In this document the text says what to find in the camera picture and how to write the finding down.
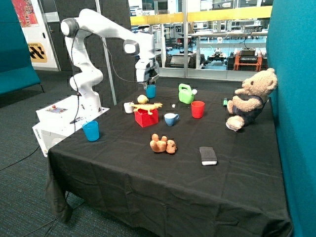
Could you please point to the white cup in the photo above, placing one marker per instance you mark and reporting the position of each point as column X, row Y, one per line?
column 128, row 107

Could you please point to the blue cup at back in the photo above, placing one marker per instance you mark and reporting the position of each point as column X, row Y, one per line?
column 151, row 91

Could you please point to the teal partition wall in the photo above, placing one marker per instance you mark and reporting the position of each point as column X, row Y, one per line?
column 291, row 48

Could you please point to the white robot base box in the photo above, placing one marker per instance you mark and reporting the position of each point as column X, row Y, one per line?
column 61, row 119

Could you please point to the red square pot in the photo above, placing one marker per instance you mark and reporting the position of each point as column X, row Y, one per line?
column 144, row 119

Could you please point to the small orange teddy bear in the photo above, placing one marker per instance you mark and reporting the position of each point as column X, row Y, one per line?
column 163, row 144

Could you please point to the yellow tennis ball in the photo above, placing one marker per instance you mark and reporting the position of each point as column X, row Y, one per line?
column 142, row 99

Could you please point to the blue cup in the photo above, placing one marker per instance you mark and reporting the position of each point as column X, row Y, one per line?
column 91, row 130
column 151, row 91

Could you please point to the large beige teddy bear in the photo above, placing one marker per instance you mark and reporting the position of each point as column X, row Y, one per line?
column 250, row 99

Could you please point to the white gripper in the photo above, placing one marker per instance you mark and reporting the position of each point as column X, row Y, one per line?
column 147, row 71

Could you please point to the yellow toy lizard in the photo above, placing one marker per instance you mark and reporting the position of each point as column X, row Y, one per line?
column 146, row 107

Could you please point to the red plastic cup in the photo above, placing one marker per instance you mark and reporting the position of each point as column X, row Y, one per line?
column 197, row 108

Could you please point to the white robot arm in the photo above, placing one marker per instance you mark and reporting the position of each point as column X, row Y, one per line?
column 90, row 22

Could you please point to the black tablecloth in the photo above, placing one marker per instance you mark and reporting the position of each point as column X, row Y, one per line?
column 174, row 195

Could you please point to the blue mug with handle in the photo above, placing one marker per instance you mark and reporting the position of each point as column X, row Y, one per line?
column 170, row 118

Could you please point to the black white board eraser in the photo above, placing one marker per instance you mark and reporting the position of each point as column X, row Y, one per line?
column 208, row 156

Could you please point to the blue cup at front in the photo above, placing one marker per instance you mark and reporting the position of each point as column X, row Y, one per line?
column 91, row 130

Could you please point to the teal sofa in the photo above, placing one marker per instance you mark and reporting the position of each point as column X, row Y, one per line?
column 16, row 70

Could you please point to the green watering can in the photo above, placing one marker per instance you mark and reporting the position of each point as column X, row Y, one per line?
column 186, row 93

